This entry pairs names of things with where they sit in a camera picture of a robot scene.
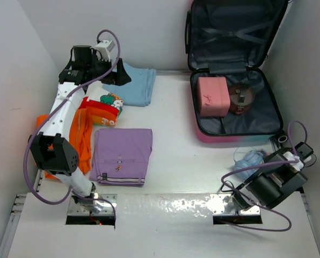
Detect light blue headphones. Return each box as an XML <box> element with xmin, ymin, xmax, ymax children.
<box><xmin>233</xmin><ymin>149</ymin><xmax>267</xmax><ymax>181</ymax></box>

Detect purple shorts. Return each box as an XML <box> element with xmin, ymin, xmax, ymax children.
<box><xmin>90</xmin><ymin>128</ymin><xmax>153</xmax><ymax>186</ymax></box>

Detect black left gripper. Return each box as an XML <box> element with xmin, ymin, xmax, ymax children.
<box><xmin>86</xmin><ymin>55</ymin><xmax>129</xmax><ymax>86</ymax></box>

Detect light blue trousers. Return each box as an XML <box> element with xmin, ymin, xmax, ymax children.
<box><xmin>103</xmin><ymin>63</ymin><xmax>157</xmax><ymax>107</ymax></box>

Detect orange folded jacket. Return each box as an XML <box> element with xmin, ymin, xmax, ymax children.
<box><xmin>31</xmin><ymin>109</ymin><xmax>93</xmax><ymax>180</ymax></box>

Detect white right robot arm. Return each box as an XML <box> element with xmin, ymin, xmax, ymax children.
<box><xmin>233</xmin><ymin>142</ymin><xmax>314</xmax><ymax>209</ymax></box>

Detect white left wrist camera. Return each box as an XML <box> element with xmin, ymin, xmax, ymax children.
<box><xmin>94</xmin><ymin>40</ymin><xmax>115</xmax><ymax>61</ymax></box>

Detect frog print folded shirt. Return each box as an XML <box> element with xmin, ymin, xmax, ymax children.
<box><xmin>79</xmin><ymin>81</ymin><xmax>124</xmax><ymax>126</ymax></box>

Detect pink suitcase with dark lining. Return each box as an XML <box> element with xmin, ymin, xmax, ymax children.
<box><xmin>185</xmin><ymin>1</ymin><xmax>288</xmax><ymax>143</ymax></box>

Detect pink jewelry box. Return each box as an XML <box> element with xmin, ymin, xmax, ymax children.
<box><xmin>197</xmin><ymin>77</ymin><xmax>230</xmax><ymax>117</ymax></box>

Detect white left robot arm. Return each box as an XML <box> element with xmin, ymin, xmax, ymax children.
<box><xmin>24</xmin><ymin>40</ymin><xmax>131</xmax><ymax>199</ymax></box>

